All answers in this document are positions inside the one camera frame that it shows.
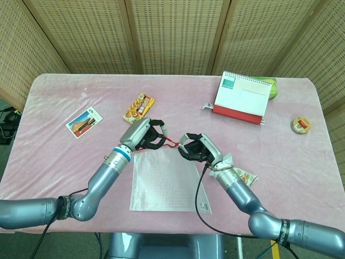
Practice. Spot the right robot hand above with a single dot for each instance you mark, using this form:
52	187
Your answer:
210	148

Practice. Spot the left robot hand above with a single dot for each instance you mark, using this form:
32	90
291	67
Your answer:
134	133

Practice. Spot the clear mesh zipper pouch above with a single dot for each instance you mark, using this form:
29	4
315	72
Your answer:
161	183

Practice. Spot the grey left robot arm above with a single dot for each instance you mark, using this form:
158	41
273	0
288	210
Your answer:
102	178

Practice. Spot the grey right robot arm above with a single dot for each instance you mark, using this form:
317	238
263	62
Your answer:
242	197

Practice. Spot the white crumpled snack bag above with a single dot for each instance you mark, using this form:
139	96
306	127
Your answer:
246	178

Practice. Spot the yellow snack box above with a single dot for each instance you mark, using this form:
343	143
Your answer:
138	108

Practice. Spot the grey metal hooked piece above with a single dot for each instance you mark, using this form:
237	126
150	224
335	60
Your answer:
207	105

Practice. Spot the palace photo postcard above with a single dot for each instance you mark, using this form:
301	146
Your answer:
83	122

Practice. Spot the spiral desk calendar red base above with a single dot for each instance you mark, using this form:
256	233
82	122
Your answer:
240	99

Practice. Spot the small grey metal end piece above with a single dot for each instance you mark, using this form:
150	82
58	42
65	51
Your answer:
262	122

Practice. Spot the pink plush tablecloth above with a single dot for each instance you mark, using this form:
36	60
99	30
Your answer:
54	162

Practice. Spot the green package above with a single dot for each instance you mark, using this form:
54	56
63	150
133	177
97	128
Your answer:
273	90

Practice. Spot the round tan tin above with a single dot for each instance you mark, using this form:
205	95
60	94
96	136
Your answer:
301	125

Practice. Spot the woven bamboo screen panel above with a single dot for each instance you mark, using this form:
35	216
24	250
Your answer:
323	54
258	35
89	35
180	35
21	54

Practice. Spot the grey robot torso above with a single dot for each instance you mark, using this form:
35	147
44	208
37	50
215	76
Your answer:
167	248

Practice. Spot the black floor equipment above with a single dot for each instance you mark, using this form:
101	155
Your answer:
9	118

